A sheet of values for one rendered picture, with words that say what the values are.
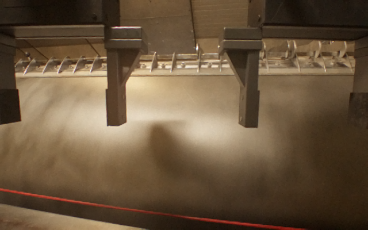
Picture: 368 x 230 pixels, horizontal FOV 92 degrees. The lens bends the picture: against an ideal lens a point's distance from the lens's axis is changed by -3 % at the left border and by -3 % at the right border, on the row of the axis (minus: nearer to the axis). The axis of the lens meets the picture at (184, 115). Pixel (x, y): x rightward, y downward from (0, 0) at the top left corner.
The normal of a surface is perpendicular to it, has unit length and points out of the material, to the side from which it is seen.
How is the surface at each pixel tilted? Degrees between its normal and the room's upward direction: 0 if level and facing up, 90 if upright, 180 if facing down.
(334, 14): 90
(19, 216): 2
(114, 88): 90
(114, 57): 90
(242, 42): 90
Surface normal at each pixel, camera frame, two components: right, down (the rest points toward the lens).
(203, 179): -0.17, -0.24
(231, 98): -0.14, -0.59
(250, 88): -0.01, 0.11
